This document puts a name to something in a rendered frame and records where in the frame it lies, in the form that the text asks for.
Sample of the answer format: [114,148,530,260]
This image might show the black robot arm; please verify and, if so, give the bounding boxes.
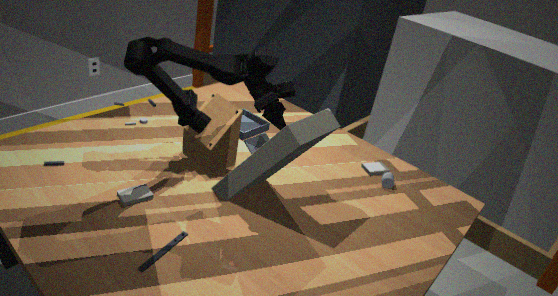
[124,37,295,134]

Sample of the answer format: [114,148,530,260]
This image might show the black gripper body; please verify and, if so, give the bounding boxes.
[249,80,285,114]

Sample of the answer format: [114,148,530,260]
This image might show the grey cylinder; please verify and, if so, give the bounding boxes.
[382,173,394,188]

